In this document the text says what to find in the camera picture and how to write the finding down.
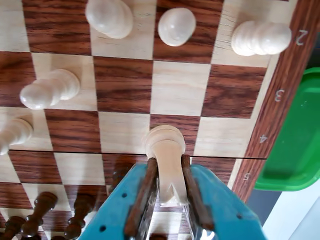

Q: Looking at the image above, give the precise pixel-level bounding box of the light wooden knight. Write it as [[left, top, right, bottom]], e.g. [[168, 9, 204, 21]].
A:
[[144, 124, 189, 208]]

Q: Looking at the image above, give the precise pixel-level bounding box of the green plastic lid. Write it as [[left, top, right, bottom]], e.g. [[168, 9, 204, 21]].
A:
[[253, 66, 320, 192]]

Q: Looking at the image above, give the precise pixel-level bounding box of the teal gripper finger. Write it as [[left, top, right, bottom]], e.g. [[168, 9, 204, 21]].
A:
[[180, 154, 268, 240], [79, 157, 161, 240]]

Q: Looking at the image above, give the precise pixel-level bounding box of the dark grey mat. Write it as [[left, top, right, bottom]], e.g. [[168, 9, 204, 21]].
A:
[[246, 188, 285, 232]]

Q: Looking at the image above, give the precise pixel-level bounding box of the dark wooden pawn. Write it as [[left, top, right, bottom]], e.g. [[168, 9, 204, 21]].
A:
[[3, 216, 27, 240], [63, 193, 97, 240], [20, 191, 59, 238]]

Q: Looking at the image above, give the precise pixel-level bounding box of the light wooden pawn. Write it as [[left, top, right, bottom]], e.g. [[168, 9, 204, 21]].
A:
[[0, 117, 35, 156], [19, 68, 81, 111], [157, 7, 197, 48], [84, 0, 134, 40], [230, 20, 293, 57]]

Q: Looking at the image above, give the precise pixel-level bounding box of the wooden folding chess board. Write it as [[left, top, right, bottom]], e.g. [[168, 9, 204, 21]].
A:
[[0, 0, 315, 240]]

